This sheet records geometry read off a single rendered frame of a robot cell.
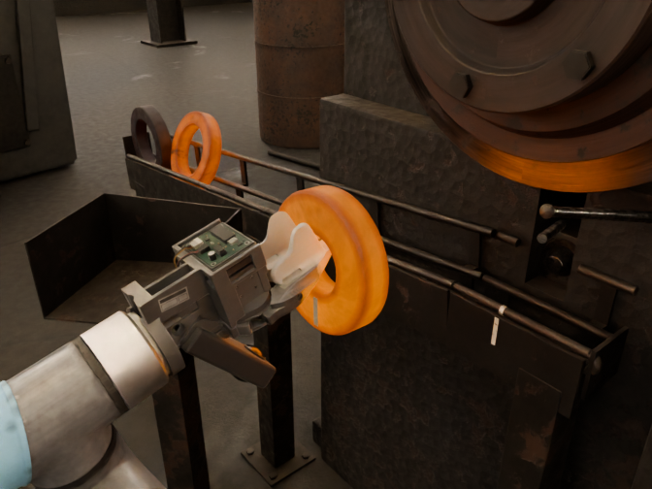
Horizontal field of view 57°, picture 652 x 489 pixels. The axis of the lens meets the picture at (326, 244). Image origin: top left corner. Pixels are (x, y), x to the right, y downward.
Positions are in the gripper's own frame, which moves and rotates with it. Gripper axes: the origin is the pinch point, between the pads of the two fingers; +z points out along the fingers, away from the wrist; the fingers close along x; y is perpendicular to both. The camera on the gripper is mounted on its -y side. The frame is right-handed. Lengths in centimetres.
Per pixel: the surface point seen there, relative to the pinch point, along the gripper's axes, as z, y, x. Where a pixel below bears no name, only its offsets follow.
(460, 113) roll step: 21.7, 5.0, -0.1
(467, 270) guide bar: 23.4, -20.8, 2.4
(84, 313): -20, -20, 43
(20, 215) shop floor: -6, -85, 237
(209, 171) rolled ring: 20, -25, 73
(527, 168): 22.2, 0.0, -8.5
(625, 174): 22.8, 2.2, -18.9
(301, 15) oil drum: 164, -53, 230
